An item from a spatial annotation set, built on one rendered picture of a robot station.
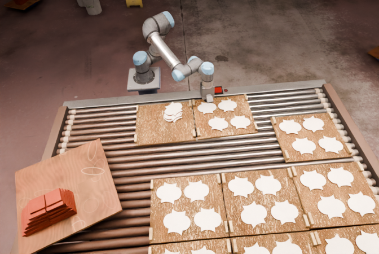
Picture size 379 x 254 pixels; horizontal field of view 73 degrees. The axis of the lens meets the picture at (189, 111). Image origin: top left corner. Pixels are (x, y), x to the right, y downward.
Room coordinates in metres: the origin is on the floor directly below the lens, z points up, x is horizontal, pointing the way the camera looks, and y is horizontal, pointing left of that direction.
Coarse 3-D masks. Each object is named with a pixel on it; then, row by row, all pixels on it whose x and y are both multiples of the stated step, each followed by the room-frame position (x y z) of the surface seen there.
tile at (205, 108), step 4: (204, 104) 1.23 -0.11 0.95; (208, 104) 1.23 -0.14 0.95; (212, 104) 1.23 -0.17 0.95; (200, 108) 1.20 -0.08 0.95; (204, 108) 1.20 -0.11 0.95; (208, 108) 1.19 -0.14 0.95; (212, 108) 1.19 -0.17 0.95; (216, 108) 1.20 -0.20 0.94; (204, 112) 1.16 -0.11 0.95; (208, 112) 1.16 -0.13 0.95; (212, 112) 1.15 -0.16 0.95
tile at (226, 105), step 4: (224, 100) 1.26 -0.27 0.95; (228, 100) 1.26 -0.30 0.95; (220, 104) 1.22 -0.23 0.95; (224, 104) 1.22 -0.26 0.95; (228, 104) 1.22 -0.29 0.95; (232, 104) 1.21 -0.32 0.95; (236, 104) 1.21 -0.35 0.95; (220, 108) 1.19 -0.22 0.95; (224, 108) 1.18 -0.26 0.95; (228, 108) 1.18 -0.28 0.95; (232, 108) 1.18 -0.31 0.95; (224, 112) 1.15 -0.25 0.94
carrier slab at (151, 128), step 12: (144, 108) 1.24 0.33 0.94; (156, 108) 1.24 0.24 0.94; (144, 120) 1.13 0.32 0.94; (156, 120) 1.12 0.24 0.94; (180, 120) 1.11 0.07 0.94; (192, 120) 1.10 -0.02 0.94; (144, 132) 1.03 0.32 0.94; (156, 132) 1.02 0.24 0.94; (168, 132) 1.01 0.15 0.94; (180, 132) 1.01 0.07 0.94; (144, 144) 0.93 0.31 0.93
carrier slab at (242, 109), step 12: (240, 96) 1.30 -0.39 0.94; (240, 108) 1.18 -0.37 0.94; (204, 120) 1.10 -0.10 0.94; (228, 120) 1.08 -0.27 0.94; (252, 120) 1.07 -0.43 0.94; (204, 132) 0.99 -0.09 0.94; (216, 132) 0.99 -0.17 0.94; (228, 132) 0.98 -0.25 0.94; (240, 132) 0.97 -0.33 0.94; (252, 132) 0.97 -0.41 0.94
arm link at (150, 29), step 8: (144, 24) 1.50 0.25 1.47; (152, 24) 1.49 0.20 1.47; (144, 32) 1.45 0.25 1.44; (152, 32) 1.44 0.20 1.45; (152, 40) 1.40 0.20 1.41; (160, 40) 1.40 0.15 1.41; (160, 48) 1.34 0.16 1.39; (168, 48) 1.35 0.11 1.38; (168, 56) 1.29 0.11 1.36; (176, 56) 1.30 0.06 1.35; (168, 64) 1.26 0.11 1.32; (176, 64) 1.23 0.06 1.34; (184, 64) 1.26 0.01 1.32; (176, 72) 1.18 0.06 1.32; (184, 72) 1.19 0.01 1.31; (176, 80) 1.17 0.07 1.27
